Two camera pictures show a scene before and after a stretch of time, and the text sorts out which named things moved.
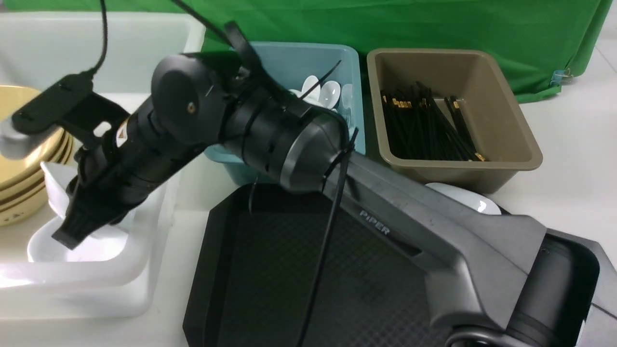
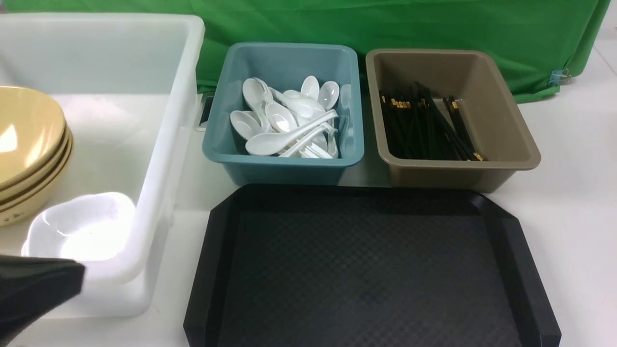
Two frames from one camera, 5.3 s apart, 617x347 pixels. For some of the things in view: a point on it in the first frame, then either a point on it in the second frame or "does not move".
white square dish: [59, 176] to [90, 228]
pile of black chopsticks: [417, 130] does not move
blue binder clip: [560, 77] does not move
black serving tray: [252, 267] does not move
